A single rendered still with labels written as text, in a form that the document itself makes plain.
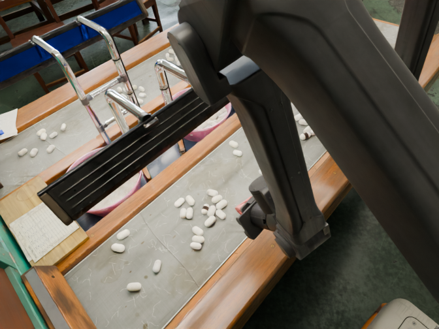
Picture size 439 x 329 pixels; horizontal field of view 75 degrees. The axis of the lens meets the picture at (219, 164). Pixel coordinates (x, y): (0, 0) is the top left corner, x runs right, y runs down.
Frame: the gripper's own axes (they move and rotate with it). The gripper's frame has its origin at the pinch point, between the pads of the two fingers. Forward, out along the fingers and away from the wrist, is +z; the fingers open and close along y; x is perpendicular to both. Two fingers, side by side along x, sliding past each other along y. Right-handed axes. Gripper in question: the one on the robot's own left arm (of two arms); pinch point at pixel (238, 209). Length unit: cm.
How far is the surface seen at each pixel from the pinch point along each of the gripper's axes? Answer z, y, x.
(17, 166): 66, 35, -42
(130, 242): 23.4, 23.9, -4.9
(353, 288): 29, -38, 89
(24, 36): 217, -20, -135
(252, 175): 14.9, -16.9, 2.8
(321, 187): -1.5, -25.5, 13.8
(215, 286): 1.3, 16.1, 11.0
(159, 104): 52, -19, -32
